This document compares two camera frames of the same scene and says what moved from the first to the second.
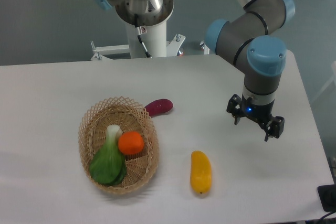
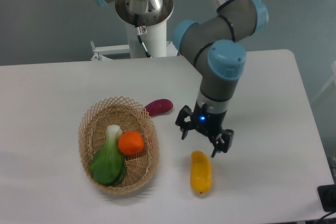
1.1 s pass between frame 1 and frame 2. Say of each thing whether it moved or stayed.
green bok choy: stayed
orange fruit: stayed
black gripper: moved
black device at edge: stayed
